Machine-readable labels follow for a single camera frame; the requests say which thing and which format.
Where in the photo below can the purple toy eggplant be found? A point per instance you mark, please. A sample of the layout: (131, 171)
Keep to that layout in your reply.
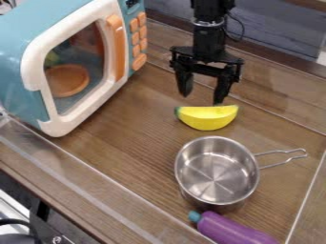
(227, 232)

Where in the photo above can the blue toy microwave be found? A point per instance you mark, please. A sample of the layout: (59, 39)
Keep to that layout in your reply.
(99, 34)

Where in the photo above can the blue grey sofa background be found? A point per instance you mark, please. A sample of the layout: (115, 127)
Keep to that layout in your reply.
(281, 26)

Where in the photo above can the yellow toy banana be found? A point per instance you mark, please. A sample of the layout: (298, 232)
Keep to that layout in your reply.
(206, 118)

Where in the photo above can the silver pot with wire handle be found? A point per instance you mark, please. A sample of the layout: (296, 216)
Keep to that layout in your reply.
(218, 171)

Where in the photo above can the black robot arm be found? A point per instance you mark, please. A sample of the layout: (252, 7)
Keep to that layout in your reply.
(211, 13)

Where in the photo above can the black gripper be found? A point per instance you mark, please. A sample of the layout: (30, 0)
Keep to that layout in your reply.
(206, 58)

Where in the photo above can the orange microwave turntable plate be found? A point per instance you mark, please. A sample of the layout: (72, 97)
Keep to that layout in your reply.
(67, 79)

